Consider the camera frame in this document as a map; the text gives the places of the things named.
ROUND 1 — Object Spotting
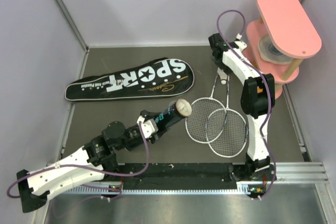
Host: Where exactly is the black shuttlecock tube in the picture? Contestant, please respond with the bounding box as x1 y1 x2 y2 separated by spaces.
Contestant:
156 101 187 129

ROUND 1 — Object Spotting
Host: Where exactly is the white shuttlecock pair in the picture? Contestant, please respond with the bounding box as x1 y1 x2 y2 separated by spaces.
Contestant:
175 99 192 117

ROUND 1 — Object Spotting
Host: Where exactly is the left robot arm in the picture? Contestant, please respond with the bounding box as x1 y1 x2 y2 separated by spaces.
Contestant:
14 107 184 213

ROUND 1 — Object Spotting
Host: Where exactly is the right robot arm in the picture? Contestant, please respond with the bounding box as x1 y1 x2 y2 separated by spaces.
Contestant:
208 33 275 180

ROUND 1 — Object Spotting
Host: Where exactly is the white badminton racket left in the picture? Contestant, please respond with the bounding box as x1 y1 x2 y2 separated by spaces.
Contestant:
185 79 227 144

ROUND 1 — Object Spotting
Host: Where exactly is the white badminton racket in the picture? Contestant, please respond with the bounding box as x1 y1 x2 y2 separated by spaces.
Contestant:
185 79 227 144
205 76 247 158

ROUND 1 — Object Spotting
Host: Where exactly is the white badminton racket right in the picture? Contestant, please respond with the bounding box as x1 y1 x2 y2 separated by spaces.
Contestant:
205 76 247 158

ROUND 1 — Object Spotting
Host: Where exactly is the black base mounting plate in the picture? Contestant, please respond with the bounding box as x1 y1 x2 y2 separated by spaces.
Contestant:
115 163 276 190

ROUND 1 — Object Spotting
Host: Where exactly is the tape roll on shelf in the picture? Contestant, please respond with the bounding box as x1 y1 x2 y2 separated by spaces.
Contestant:
258 35 292 65

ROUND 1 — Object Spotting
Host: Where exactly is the black sport racket bag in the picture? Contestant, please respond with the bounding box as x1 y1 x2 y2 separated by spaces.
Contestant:
65 57 195 102

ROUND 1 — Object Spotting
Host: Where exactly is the pink three-tier shelf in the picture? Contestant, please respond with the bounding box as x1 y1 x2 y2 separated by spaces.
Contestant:
243 0 322 98

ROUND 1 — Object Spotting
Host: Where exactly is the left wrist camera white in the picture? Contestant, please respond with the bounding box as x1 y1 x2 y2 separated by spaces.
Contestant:
137 116 159 140

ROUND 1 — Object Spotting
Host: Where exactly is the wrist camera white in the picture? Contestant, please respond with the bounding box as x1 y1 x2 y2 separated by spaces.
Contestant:
235 33 247 51
137 116 159 140

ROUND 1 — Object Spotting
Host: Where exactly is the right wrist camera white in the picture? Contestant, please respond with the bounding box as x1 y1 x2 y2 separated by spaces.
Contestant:
235 33 247 51

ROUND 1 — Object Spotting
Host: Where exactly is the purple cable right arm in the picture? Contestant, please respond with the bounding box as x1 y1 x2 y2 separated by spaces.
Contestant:
216 9 278 201

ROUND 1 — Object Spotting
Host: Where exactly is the aluminium frame rail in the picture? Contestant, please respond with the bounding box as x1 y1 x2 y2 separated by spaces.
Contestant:
60 162 328 197

